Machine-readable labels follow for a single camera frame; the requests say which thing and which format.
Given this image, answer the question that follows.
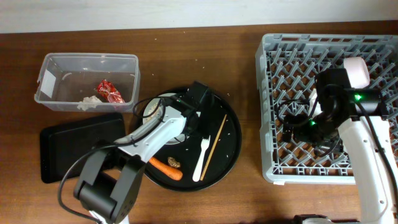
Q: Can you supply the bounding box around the pink bowl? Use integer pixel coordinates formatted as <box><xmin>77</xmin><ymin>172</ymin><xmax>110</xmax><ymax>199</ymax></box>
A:
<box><xmin>343</xmin><ymin>57</ymin><xmax>370</xmax><ymax>88</ymax></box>

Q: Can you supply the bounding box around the round black tray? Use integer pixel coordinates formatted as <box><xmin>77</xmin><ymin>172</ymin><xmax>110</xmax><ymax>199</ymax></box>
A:
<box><xmin>145</xmin><ymin>93</ymin><xmax>242</xmax><ymax>192</ymax></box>

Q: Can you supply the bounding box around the grey plate with food scraps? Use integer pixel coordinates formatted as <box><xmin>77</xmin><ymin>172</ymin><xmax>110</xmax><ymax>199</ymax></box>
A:
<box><xmin>142</xmin><ymin>93</ymin><xmax>188</xmax><ymax>145</ymax></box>

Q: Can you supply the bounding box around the red snack wrapper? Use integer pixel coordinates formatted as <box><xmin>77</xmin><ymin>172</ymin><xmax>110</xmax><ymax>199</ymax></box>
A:
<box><xmin>96</xmin><ymin>79</ymin><xmax>124</xmax><ymax>103</ymax></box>

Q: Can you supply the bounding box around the white tissue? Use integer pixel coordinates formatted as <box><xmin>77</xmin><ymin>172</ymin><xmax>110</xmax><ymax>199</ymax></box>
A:
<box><xmin>77</xmin><ymin>95</ymin><xmax>102</xmax><ymax>111</ymax></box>

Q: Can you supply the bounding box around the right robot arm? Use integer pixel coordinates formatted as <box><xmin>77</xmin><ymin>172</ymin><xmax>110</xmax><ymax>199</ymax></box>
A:
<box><xmin>281</xmin><ymin>67</ymin><xmax>397</xmax><ymax>223</ymax></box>

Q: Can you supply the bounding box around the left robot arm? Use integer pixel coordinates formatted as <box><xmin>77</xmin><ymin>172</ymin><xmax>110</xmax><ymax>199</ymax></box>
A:
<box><xmin>73</xmin><ymin>82</ymin><xmax>212</xmax><ymax>223</ymax></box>

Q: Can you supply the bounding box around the grey dishwasher rack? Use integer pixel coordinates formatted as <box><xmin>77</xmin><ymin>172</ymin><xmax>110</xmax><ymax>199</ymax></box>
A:
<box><xmin>256</xmin><ymin>34</ymin><xmax>397</xmax><ymax>185</ymax></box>

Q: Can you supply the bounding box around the white plastic fork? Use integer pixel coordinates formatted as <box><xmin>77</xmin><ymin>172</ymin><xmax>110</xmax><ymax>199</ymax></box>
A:
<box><xmin>192</xmin><ymin>136</ymin><xmax>211</xmax><ymax>182</ymax></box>

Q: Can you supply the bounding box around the wooden chopstick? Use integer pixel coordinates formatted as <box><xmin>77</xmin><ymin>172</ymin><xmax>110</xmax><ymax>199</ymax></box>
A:
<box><xmin>200</xmin><ymin>114</ymin><xmax>227</xmax><ymax>181</ymax></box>

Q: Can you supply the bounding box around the brown food scrap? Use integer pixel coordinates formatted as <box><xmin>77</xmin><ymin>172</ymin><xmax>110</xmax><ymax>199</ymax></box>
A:
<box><xmin>167</xmin><ymin>157</ymin><xmax>181</xmax><ymax>169</ymax></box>

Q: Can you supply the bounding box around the orange carrot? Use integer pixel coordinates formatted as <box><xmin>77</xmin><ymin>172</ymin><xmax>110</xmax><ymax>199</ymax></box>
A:
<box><xmin>149</xmin><ymin>157</ymin><xmax>183</xmax><ymax>180</ymax></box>

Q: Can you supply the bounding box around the clear plastic bin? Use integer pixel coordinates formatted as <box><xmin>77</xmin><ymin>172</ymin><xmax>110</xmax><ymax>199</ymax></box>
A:
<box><xmin>34</xmin><ymin>53</ymin><xmax>141</xmax><ymax>113</ymax></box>

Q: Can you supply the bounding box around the black rectangular tray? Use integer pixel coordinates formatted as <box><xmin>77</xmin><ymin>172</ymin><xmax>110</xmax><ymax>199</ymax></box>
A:
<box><xmin>39</xmin><ymin>113</ymin><xmax>125</xmax><ymax>184</ymax></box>

